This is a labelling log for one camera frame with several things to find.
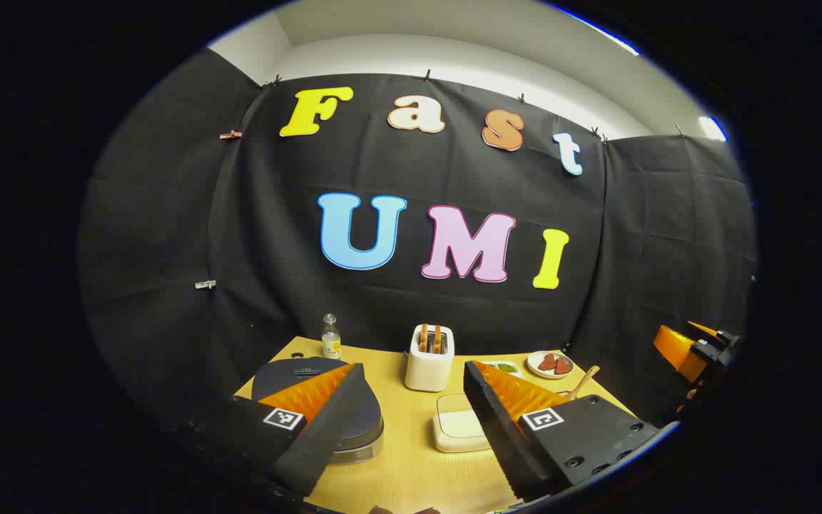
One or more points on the dark grey rice cooker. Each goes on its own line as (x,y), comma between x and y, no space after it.
(290,373)

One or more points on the ceiling light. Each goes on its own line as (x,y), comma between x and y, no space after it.
(712,128)

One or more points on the white toaster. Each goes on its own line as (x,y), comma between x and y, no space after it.
(427,370)

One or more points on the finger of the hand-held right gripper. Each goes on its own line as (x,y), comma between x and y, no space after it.
(675,350)

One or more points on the red meat slice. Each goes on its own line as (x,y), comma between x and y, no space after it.
(547,362)
(563,365)

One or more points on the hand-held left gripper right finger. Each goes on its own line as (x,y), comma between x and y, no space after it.
(496,428)

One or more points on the toast bread slice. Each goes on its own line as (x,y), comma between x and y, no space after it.
(423,338)
(437,339)

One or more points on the small glass bottle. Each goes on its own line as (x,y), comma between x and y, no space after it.
(331,341)

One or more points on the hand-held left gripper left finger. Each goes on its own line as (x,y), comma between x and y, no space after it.
(325,428)

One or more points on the wooden spoon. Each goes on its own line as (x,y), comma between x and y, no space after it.
(586,378)

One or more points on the cream square tray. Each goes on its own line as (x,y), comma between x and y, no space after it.
(454,442)

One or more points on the white divided dish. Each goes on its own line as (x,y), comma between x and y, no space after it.
(507,367)

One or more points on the white round plate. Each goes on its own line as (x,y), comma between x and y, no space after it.
(538,371)

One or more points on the wooden clothes peg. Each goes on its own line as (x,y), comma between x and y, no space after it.
(230,134)
(205,284)

